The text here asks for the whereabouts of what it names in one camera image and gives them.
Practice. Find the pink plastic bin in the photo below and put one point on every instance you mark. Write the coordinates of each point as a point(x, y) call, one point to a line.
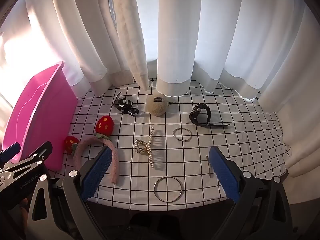
point(45, 110)

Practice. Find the pink fuzzy strawberry headband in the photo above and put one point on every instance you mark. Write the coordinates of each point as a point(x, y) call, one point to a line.
point(105, 125)

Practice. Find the cream thick curtain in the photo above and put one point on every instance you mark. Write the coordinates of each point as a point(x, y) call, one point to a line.
point(130, 42)

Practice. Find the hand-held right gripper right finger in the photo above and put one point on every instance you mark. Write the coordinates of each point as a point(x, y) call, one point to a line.
point(225, 172)

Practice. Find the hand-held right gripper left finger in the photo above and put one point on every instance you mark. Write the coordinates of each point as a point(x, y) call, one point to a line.
point(96, 172)

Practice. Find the black hair clip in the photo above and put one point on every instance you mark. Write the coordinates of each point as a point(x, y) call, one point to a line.
point(197, 113)

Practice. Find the large silver bangle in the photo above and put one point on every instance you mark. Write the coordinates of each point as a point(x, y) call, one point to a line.
point(155, 188)

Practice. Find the silver hair pin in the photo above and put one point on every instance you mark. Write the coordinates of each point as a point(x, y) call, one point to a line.
point(208, 166)

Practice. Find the pearl hair claw clip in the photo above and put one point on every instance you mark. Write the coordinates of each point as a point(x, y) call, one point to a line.
point(149, 145)

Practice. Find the white sheer curtain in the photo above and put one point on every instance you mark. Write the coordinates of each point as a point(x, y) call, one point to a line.
point(175, 30)

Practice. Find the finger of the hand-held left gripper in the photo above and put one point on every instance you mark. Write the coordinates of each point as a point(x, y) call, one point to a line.
point(11, 149)
point(40, 151)

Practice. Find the white black grid tablecloth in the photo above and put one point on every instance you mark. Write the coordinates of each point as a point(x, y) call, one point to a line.
point(225, 135)

